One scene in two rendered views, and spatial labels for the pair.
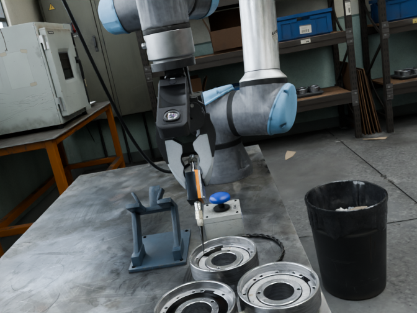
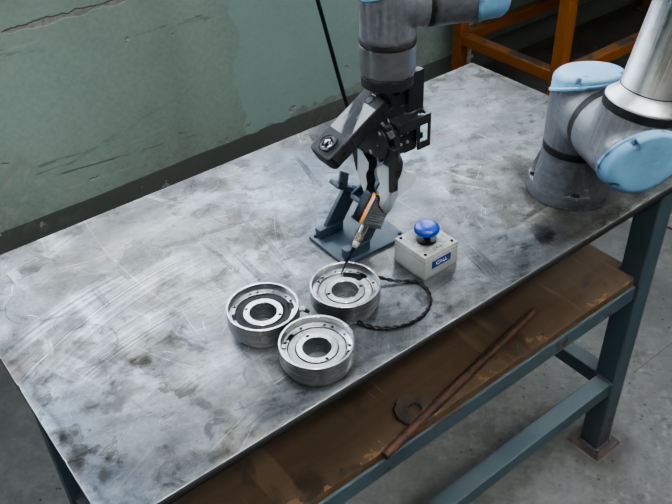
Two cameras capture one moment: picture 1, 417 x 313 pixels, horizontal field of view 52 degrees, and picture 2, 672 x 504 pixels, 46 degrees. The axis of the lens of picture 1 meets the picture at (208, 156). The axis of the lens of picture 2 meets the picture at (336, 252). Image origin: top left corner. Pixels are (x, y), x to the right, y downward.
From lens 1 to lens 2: 0.80 m
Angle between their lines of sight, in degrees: 50
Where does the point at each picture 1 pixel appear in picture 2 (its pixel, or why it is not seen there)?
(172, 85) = (365, 104)
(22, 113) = not seen: outside the picture
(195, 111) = (381, 141)
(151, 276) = (313, 256)
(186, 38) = (388, 64)
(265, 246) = (411, 307)
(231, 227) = (415, 265)
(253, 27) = (651, 20)
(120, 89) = not seen: outside the picture
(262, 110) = (597, 148)
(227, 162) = (554, 178)
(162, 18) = (365, 36)
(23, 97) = not seen: outside the picture
